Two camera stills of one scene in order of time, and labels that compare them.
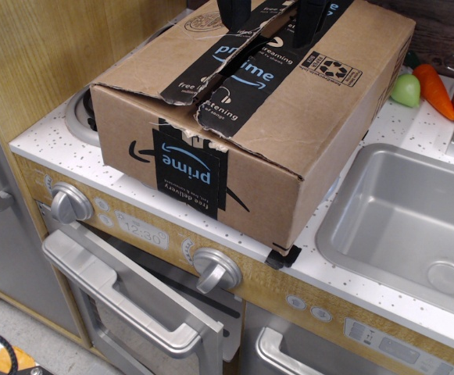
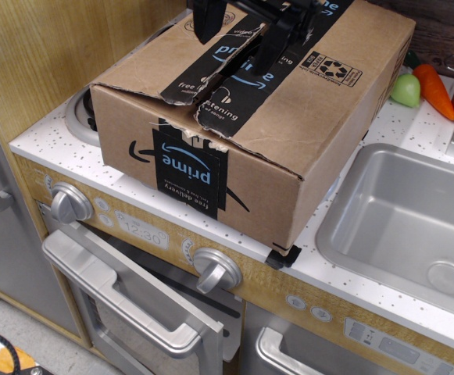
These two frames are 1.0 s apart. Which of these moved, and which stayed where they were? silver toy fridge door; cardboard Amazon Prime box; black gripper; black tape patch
Moved: black gripper
Stayed: silver toy fridge door; cardboard Amazon Prime box; black tape patch
